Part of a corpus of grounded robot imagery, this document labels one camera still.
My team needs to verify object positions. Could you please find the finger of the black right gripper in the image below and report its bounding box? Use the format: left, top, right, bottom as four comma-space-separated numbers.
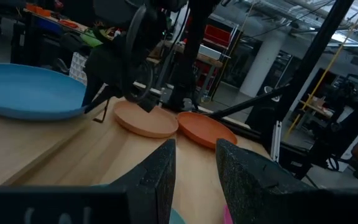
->
81, 79, 114, 114
134, 96, 157, 113

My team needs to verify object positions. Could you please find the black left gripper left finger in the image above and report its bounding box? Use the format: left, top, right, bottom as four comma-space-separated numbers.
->
109, 138, 177, 224

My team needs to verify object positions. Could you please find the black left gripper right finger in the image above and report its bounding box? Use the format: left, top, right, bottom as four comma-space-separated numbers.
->
215, 138, 315, 224

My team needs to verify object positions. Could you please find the peach cream plate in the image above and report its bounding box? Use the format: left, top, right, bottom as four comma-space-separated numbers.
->
112, 100, 180, 139

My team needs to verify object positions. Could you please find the dark teal plate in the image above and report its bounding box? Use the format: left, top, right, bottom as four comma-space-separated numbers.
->
168, 207, 186, 224

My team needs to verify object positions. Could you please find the pink plate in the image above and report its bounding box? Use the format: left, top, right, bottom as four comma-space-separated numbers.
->
223, 204, 234, 224

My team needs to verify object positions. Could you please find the orange plate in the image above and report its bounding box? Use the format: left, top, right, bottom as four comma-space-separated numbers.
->
177, 111, 239, 150

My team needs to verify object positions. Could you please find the blue plate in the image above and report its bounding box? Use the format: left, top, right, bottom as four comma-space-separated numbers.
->
0, 63, 87, 121

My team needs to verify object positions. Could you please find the succulent in white patterned pot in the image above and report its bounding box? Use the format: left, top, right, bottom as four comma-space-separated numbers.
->
69, 28, 105, 85

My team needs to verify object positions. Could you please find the blue storage bin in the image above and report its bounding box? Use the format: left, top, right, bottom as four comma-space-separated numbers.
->
35, 17, 64, 35

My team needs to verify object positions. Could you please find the white storage bin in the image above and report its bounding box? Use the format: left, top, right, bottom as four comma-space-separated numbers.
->
197, 43, 227, 60

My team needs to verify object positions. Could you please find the orange storage bin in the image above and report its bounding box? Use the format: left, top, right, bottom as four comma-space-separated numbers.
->
25, 2, 53, 18

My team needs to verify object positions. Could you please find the dark cluttered workbench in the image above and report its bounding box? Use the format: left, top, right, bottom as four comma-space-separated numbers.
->
9, 2, 90, 66

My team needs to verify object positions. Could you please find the red storage crate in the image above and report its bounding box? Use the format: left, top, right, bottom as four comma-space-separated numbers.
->
203, 24, 232, 48

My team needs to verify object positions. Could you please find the white round column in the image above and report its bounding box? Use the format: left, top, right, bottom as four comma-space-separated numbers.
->
239, 29, 288, 99

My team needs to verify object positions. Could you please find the yellow rope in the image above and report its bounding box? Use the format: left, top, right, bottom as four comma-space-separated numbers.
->
283, 0, 358, 142

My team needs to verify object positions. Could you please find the black aluminium rig frame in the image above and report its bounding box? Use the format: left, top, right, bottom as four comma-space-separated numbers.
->
197, 0, 356, 162

